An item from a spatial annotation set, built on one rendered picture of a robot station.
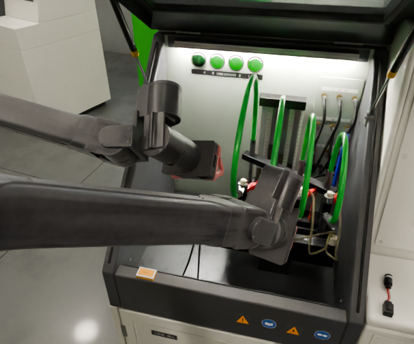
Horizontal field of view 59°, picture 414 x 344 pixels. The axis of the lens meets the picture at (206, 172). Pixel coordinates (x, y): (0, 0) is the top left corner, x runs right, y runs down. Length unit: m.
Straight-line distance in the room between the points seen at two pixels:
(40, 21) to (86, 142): 3.05
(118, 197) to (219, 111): 0.94
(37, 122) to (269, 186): 0.40
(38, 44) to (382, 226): 3.13
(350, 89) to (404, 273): 0.54
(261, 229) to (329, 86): 0.76
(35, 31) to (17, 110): 2.91
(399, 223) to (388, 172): 0.15
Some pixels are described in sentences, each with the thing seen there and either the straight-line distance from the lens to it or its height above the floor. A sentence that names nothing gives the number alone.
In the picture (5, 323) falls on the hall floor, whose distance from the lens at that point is 2.33.
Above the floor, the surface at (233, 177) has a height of 1.28.
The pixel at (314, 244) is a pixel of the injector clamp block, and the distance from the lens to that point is 1.13.
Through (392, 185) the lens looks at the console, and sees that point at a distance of 1.07.
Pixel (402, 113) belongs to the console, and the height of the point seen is 1.36.
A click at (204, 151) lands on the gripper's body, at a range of 0.64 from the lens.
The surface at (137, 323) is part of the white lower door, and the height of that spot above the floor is 0.73.
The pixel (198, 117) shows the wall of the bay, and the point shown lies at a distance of 1.30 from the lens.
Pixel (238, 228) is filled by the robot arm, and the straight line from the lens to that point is 0.47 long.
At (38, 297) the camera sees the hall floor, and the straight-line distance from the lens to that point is 2.36.
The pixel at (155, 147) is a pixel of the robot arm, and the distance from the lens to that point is 0.56.
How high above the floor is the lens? 1.77
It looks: 36 degrees down
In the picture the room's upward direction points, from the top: straight up
